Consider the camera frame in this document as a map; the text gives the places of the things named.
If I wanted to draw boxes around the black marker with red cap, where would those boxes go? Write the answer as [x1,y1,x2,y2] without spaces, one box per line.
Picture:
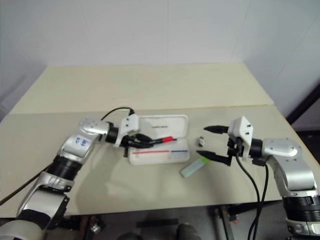
[149,135,174,145]

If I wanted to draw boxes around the white open pencil case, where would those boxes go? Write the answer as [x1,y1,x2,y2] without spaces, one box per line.
[128,114,191,166]

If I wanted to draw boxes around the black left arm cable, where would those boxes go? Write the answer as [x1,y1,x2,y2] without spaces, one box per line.
[101,107,135,121]

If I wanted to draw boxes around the dark rounded shape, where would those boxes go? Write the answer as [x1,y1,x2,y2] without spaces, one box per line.
[176,223,202,240]

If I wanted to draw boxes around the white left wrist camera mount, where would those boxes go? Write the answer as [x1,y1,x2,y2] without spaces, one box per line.
[114,113,140,149]

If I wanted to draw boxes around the short black right arm cable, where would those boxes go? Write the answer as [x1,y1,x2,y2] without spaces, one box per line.
[252,159,270,204]

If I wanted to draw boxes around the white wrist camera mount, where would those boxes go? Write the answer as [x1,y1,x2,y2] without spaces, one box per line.
[114,113,140,149]
[228,115,255,161]

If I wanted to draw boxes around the long black right arm cable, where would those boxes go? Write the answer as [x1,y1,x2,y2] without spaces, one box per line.
[234,152,261,240]

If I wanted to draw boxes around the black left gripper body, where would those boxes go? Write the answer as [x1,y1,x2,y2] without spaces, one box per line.
[120,133,141,159]

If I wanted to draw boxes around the pale marker with green cap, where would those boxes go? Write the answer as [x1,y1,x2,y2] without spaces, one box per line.
[179,157,210,179]

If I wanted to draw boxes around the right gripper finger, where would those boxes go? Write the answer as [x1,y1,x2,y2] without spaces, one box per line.
[203,124,230,134]
[195,150,230,165]

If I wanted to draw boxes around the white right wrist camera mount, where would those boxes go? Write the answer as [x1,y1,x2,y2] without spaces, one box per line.
[228,115,255,161]

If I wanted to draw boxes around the metal table leg frame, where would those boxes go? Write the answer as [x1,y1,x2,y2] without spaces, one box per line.
[213,204,240,240]

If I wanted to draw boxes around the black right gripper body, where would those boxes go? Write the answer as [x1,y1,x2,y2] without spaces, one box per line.
[225,135,245,168]

